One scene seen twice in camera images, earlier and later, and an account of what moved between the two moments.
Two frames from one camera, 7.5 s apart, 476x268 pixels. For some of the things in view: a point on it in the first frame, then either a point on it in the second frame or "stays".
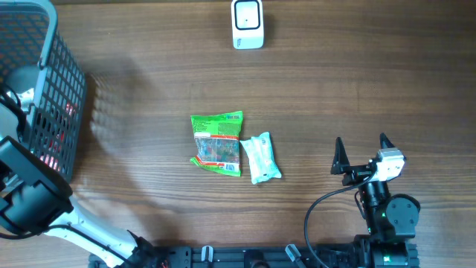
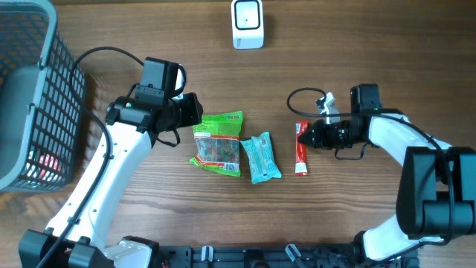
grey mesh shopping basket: x=34 y=58 stays
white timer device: x=248 y=24 stays
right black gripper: x=358 y=173 → x=317 y=134
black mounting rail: x=333 y=255 stays
